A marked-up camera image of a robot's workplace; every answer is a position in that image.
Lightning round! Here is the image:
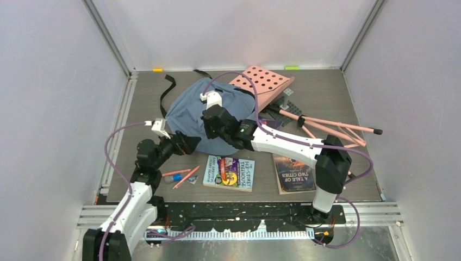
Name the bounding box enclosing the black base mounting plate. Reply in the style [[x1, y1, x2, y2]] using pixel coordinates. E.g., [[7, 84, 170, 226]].
[[152, 202, 346, 232]]

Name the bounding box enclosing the blue grey glue stick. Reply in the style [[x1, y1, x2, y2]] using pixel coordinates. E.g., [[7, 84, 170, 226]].
[[164, 173, 182, 184]]

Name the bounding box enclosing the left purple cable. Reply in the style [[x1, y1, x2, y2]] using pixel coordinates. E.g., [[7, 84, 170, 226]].
[[98, 121, 196, 261]]

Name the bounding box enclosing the orange pencil short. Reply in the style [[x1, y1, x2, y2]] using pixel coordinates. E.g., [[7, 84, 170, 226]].
[[162, 169, 192, 177]]

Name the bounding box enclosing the pink perforated music stand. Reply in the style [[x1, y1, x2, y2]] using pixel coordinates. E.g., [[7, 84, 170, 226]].
[[229, 65, 383, 148]]

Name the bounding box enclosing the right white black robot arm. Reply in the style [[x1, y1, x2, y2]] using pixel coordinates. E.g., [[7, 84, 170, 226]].
[[201, 105, 352, 223]]

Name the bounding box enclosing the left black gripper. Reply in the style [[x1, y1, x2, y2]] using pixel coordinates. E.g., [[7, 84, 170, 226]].
[[153, 130, 200, 170]]

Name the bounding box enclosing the aluminium front rail frame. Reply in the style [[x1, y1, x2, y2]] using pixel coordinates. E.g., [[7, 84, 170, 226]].
[[76, 72, 406, 242]]

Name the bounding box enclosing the blue fabric backpack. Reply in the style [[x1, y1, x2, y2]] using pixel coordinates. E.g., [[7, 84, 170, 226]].
[[160, 70, 255, 156]]

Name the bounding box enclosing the Storey Treehouse colourful book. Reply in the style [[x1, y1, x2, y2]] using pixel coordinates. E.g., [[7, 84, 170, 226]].
[[203, 155, 256, 192]]

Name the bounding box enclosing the purple cable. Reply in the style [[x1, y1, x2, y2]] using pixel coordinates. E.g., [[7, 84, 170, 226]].
[[98, 121, 196, 261], [202, 71, 374, 250]]

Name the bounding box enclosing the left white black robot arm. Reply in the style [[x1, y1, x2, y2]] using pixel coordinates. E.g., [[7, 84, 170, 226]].
[[82, 131, 201, 260]]

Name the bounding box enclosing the dark grey lego plate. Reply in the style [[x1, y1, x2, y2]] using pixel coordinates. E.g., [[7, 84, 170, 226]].
[[263, 88, 302, 127]]

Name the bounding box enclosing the orange pencil long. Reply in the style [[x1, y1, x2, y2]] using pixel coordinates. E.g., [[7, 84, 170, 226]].
[[173, 166, 200, 189]]

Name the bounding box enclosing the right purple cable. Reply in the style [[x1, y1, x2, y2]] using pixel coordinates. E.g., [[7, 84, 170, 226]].
[[202, 71, 374, 250]]

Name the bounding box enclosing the Tale of Two Cities book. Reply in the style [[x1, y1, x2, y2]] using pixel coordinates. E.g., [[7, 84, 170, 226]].
[[272, 154, 316, 195]]

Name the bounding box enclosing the dark blue bokeh book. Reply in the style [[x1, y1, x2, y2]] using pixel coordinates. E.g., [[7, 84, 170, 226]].
[[258, 116, 282, 130]]

